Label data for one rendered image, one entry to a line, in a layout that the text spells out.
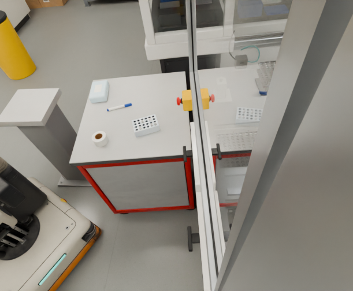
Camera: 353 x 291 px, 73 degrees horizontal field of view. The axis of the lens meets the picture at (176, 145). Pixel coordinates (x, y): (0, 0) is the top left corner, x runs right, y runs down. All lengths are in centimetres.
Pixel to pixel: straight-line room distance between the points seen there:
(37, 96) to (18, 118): 18
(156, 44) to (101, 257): 140
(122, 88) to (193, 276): 122
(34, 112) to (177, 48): 91
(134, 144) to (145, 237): 79
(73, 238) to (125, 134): 72
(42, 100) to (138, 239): 108
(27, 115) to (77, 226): 71
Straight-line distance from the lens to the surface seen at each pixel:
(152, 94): 140
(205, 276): 74
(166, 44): 154
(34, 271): 167
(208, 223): 71
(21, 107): 169
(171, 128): 120
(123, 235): 181
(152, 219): 180
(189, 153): 91
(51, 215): 175
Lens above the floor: 166
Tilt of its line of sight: 53 degrees down
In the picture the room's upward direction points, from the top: 9 degrees counter-clockwise
